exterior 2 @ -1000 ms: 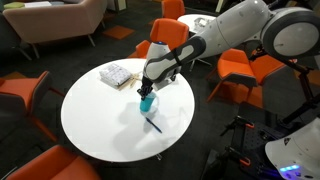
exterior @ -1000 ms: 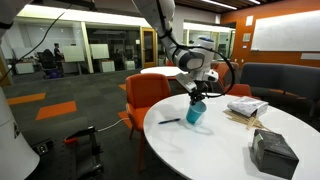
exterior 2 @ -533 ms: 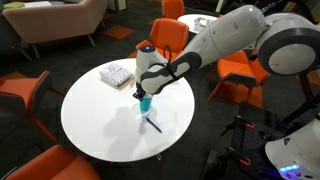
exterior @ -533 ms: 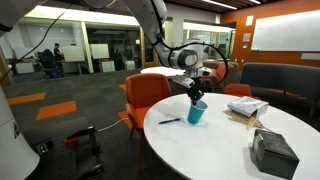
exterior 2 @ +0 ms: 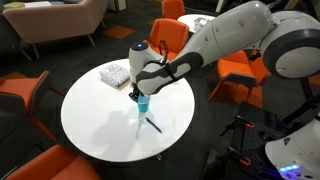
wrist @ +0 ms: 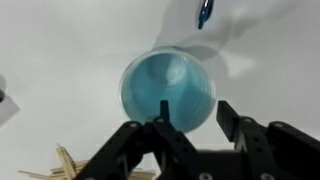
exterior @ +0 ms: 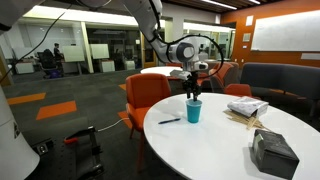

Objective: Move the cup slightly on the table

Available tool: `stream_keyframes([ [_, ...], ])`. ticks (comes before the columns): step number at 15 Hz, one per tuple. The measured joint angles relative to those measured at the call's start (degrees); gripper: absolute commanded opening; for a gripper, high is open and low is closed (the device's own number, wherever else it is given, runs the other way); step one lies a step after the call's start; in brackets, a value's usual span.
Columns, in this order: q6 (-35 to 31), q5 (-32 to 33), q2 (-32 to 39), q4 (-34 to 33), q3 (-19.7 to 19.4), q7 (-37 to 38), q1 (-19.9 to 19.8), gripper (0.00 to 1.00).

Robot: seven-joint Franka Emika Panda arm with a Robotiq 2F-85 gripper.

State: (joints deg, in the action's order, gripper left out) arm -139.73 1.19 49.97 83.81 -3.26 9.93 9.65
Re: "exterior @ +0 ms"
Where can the grey sofa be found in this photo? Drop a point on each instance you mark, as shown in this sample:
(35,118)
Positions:
(283,78)

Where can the pile of wooden sticks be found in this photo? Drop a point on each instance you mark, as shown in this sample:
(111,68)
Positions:
(248,120)

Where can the white wall whiteboard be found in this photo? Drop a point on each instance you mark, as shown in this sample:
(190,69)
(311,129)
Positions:
(286,31)

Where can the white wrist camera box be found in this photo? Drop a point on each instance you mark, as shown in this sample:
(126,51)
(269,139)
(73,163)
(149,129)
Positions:
(180,74)

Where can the orange chair with wooden legs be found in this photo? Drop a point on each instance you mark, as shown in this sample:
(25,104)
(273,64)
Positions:
(146,90)

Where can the teal plastic cup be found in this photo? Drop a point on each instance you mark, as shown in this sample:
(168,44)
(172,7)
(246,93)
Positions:
(194,111)

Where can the person in dark clothes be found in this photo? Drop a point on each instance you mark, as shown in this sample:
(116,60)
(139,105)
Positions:
(57,55)

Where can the black coffee bag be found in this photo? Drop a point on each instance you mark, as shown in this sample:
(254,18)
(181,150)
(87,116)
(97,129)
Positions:
(273,155)

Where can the black office chair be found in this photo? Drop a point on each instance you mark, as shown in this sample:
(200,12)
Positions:
(47,60)

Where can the white patterned paper bag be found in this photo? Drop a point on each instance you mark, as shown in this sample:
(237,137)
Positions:
(248,106)

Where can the small orange chair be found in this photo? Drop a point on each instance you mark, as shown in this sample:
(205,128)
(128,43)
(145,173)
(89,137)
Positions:
(238,90)

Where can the dark blue pen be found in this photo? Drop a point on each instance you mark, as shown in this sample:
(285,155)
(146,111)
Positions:
(169,121)

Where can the white paper wall sign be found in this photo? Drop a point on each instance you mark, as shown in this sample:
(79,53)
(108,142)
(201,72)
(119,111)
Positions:
(249,20)

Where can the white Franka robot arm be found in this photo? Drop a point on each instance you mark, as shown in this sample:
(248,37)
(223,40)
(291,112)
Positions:
(146,13)

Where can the orange armchair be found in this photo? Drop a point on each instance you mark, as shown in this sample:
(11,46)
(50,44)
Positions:
(221,73)

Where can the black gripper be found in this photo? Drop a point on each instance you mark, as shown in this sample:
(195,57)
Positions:
(192,83)

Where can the black power box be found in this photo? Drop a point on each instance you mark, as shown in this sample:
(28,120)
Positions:
(44,147)

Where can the grey framed wall sign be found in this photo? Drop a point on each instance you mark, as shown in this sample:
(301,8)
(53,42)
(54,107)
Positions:
(246,37)

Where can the white round background table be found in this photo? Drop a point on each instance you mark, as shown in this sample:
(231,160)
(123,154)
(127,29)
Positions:
(160,70)

